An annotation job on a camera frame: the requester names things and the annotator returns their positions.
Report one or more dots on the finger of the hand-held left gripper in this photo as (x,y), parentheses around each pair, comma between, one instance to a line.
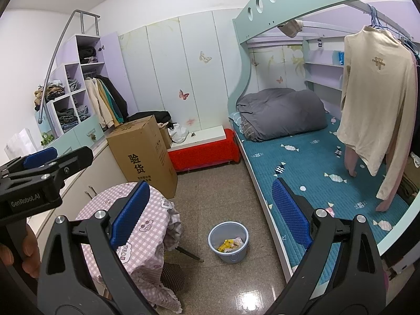
(75,162)
(39,157)

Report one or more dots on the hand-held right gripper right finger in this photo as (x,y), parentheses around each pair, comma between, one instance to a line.
(290,213)

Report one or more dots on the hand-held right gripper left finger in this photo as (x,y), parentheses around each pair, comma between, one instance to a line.
(131,216)

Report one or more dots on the yellow snack wrapper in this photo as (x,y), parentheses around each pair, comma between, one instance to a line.
(226,245)

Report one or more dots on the light blue plastic bin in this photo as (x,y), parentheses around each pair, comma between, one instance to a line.
(231,258)

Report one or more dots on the person's left hand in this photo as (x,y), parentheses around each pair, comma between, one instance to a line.
(31,256)

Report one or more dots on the green artificial plant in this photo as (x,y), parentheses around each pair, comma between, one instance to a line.
(47,139)

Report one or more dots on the white cabinet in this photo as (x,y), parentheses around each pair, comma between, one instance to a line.
(95,174)

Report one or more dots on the white paper bag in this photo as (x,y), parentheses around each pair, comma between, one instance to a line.
(19,144)

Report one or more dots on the pink checked tablecloth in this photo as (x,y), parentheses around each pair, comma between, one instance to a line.
(157,216)

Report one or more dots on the dark folded clothes stack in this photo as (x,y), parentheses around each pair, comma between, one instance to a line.
(67,118)

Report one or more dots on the teal candy print bed mat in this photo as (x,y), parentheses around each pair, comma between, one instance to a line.
(305,170)

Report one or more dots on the blue jeans stack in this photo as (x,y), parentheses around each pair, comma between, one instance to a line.
(82,111)

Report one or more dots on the large cardboard box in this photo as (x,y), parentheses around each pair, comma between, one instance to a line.
(141,160)

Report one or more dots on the yellow garment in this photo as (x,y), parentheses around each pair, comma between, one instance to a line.
(110,110)

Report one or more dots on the cream jacket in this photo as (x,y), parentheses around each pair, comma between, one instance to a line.
(95,101)

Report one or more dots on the tan clothes pile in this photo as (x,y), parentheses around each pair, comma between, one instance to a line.
(49,93)

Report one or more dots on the green garment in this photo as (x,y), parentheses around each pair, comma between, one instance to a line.
(115,106)

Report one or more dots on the black table leg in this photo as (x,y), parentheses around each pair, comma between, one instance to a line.
(190,255)

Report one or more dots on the dark woven stool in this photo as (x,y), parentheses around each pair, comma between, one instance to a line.
(172,277)

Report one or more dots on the grey folded clothes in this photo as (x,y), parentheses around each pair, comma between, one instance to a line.
(73,83)

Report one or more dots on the black coat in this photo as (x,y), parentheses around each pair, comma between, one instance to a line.
(118,93)

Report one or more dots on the small cardboard box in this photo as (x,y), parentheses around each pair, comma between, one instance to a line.
(165,137)

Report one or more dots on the black clothing pile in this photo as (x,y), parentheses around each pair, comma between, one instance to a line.
(157,116)

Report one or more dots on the white plastic bag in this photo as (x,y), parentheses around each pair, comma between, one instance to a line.
(178,134)

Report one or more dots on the red cloth covered bench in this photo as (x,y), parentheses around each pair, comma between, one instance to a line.
(203,154)

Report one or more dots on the metal handrail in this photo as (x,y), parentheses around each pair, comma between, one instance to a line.
(52,60)

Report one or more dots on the grey duvet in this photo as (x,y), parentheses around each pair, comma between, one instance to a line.
(282,115)

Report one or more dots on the lilac stair shelf unit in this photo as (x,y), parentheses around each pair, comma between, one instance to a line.
(113,59)

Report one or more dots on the white board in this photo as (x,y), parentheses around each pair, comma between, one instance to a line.
(206,136)

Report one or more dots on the light blue pillow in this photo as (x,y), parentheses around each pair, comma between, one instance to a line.
(234,118)

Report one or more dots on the black folded clothes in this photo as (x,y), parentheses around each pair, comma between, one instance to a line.
(87,52)

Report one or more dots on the faded pink butterfly sticker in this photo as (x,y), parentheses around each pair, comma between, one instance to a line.
(191,122)

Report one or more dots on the white panel wardrobe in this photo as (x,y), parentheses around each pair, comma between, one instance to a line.
(164,72)

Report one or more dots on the cream sweater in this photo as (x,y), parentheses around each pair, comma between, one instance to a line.
(377,98)

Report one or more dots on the lilac bed shelf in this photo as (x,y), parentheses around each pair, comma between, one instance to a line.
(323,64)

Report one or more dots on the blue box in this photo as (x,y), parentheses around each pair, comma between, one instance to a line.
(341,58)

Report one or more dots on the pale yellow butterfly sticker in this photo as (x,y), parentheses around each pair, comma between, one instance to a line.
(205,57)

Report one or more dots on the beige cloth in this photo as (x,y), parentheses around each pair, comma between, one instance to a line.
(290,29)

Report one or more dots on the blue clothes hanger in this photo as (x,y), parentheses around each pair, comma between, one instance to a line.
(372,16)

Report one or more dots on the turquoise bunk bed frame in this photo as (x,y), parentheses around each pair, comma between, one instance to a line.
(311,0)

